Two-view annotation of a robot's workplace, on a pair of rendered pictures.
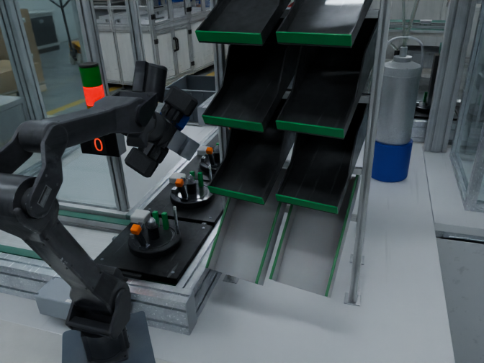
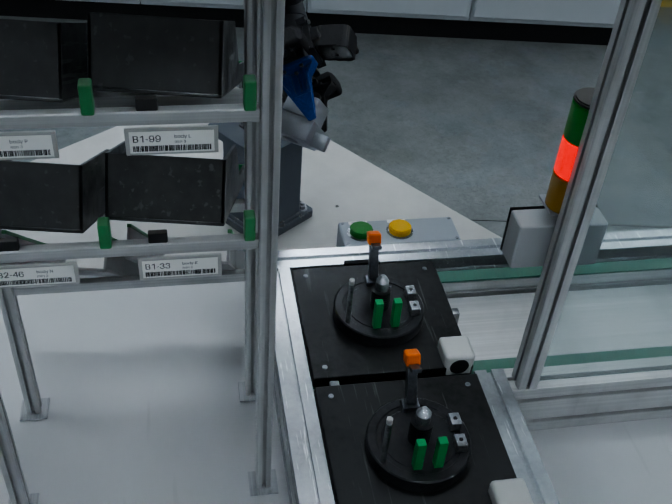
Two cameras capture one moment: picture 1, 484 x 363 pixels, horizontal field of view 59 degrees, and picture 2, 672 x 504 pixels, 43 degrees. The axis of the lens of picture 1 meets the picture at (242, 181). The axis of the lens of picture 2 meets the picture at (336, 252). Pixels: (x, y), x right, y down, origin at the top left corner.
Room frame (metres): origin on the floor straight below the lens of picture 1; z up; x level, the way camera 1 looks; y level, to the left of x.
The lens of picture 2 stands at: (1.75, -0.32, 1.90)
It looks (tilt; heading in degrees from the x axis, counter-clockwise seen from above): 40 degrees down; 149
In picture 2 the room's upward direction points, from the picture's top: 5 degrees clockwise
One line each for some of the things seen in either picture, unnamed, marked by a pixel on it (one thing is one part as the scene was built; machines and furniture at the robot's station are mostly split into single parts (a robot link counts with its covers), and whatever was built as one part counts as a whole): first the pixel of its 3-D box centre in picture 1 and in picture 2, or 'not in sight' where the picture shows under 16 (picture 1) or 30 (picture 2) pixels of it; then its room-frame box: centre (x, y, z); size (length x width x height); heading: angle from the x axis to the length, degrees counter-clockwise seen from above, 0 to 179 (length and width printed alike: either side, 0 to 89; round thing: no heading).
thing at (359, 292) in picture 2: (154, 240); (378, 309); (0.95, 0.24, 0.98); 0.14 x 0.14 x 0.02
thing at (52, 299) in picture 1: (82, 302); (397, 243); (0.77, 0.39, 0.93); 0.21 x 0.07 x 0.06; 72
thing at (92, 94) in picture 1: (94, 94); (578, 155); (1.12, 0.38, 1.33); 0.05 x 0.05 x 0.05
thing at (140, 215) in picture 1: (140, 219); (455, 355); (1.07, 0.30, 0.97); 0.05 x 0.05 x 0.04; 72
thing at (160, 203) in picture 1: (191, 185); (421, 427); (1.19, 0.16, 1.01); 0.24 x 0.24 x 0.13; 72
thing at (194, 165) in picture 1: (217, 155); not in sight; (1.43, 0.08, 1.01); 0.24 x 0.24 x 0.13; 72
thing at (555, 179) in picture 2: not in sight; (568, 189); (1.12, 0.38, 1.28); 0.05 x 0.05 x 0.05
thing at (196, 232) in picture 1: (155, 245); (377, 318); (0.95, 0.24, 0.96); 0.24 x 0.24 x 0.02; 72
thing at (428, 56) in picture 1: (420, 56); not in sight; (5.83, -2.47, 0.40); 0.61 x 0.41 x 0.22; 64
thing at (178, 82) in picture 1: (213, 99); not in sight; (3.09, 0.19, 0.73); 0.62 x 0.42 x 0.23; 72
